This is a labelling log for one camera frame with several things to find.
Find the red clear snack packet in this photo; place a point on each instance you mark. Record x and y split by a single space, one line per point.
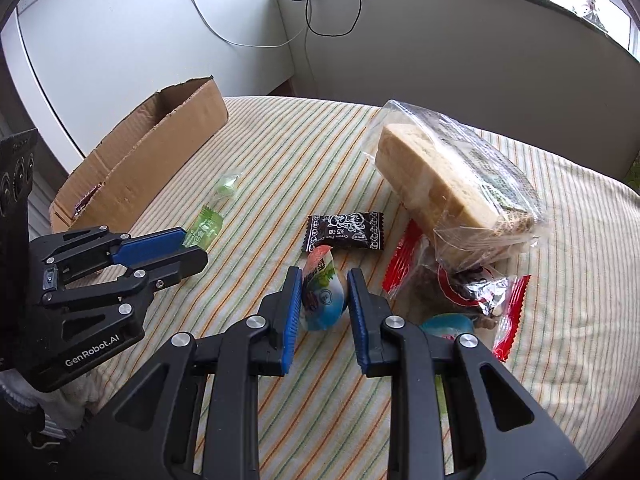
470 285

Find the white ribbed panel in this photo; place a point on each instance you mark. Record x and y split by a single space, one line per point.
42 205

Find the green bag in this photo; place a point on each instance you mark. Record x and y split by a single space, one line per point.
634 172

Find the bagged sliced bread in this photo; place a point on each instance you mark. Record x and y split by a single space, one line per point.
430 185

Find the small clear green candy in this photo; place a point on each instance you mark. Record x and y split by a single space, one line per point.
227 186

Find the green clear candy packet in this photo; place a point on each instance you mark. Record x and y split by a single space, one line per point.
325 295

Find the green candy wrapper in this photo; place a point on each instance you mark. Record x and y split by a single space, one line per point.
206 222

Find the white cabinet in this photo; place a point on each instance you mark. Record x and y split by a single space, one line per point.
125 50

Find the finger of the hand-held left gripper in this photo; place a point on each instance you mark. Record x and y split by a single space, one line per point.
175 265
150 247

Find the white clothing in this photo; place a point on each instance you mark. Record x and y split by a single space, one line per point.
55 400

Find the cardboard box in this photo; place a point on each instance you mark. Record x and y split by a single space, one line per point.
150 160

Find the blue jelly cup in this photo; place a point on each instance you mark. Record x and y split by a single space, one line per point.
447 324

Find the brown chocolate bar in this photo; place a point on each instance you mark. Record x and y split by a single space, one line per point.
82 204

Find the small figurine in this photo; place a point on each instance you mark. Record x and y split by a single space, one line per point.
591 5

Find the black candy packet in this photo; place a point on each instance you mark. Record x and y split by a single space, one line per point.
345 230

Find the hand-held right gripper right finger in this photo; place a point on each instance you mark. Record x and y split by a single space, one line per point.
357 320

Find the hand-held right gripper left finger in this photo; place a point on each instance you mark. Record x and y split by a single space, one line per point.
292 320

